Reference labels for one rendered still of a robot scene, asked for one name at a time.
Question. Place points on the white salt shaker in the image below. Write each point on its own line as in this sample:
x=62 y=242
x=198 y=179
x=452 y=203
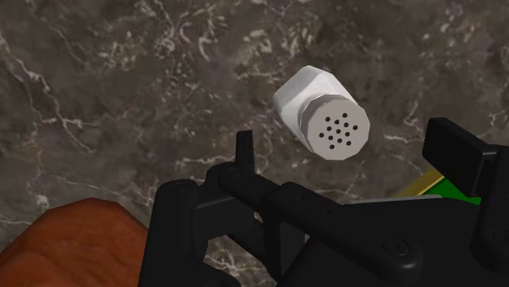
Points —
x=314 y=103

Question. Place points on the green box with yellow edge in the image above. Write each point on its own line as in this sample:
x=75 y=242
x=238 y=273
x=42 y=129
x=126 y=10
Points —
x=451 y=190

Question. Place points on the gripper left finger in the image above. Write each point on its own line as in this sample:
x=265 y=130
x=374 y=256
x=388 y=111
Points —
x=179 y=230

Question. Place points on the reddish brown wooden block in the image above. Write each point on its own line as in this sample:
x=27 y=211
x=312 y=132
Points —
x=75 y=246

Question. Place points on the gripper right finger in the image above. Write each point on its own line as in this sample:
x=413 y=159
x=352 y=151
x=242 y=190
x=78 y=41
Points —
x=457 y=153

